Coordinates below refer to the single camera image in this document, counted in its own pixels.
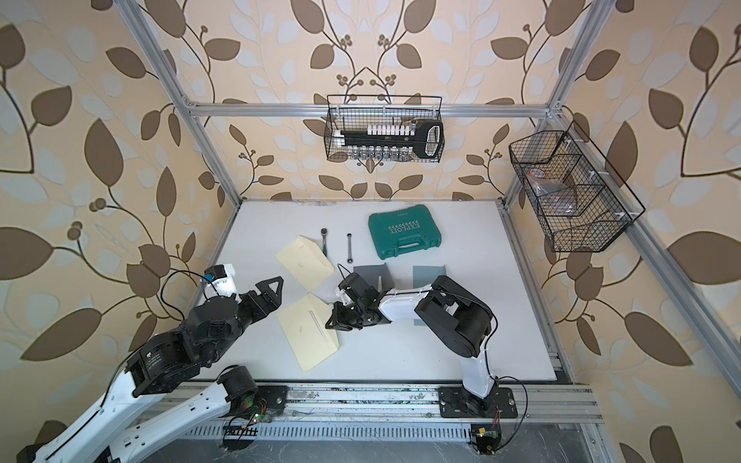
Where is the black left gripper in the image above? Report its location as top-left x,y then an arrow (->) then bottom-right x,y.
205,275 -> 284,365

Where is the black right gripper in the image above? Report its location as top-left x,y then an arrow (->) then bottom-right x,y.
324,300 -> 367,331

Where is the cream envelope brown seal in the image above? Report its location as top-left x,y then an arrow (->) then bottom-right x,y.
274,237 -> 335,291

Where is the cream envelope green seal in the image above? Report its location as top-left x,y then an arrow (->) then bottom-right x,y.
278,293 -> 340,372

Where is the light blue-grey envelope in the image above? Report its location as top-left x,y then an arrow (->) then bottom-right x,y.
412,265 -> 447,289

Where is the dark grey envelope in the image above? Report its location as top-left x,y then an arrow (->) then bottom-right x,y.
353,264 -> 395,292

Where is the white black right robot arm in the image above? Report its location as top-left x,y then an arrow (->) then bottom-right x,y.
325,272 -> 530,422

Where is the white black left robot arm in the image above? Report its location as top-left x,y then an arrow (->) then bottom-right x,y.
17,264 -> 284,462

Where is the silver ratchet wrench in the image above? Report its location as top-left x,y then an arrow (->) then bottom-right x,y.
347,233 -> 354,264

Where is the green plastic tool case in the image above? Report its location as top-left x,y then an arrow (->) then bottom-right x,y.
368,204 -> 442,260

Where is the left small circuit board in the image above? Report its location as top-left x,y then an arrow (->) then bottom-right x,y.
221,403 -> 266,451

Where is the small circuit board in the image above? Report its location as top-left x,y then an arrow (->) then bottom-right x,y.
469,426 -> 502,455
221,403 -> 266,451

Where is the right small circuit board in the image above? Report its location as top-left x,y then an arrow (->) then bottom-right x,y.
469,426 -> 502,455

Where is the black socket set holder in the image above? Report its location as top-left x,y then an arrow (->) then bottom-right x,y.
324,119 -> 445,162

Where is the plastic bag in basket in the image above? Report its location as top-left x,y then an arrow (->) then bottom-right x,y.
527,169 -> 578,216

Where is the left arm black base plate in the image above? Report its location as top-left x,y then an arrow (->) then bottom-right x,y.
229,385 -> 289,419

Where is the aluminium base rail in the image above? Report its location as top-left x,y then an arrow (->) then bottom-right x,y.
184,381 -> 604,443

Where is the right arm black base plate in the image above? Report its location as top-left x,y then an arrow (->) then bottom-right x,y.
437,386 -> 518,420

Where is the aluminium frame back crossbar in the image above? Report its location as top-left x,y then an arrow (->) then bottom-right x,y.
187,102 -> 551,120

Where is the black wire basket back wall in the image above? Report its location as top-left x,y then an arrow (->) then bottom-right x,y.
323,94 -> 445,163

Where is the black wire basket wall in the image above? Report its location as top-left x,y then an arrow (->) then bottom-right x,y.
509,122 -> 646,253
323,94 -> 445,163

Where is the black wire basket right wall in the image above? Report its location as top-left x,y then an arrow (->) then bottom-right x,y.
509,122 -> 646,253

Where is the aluminium frame post left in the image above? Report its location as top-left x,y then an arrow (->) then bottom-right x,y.
114,0 -> 242,208

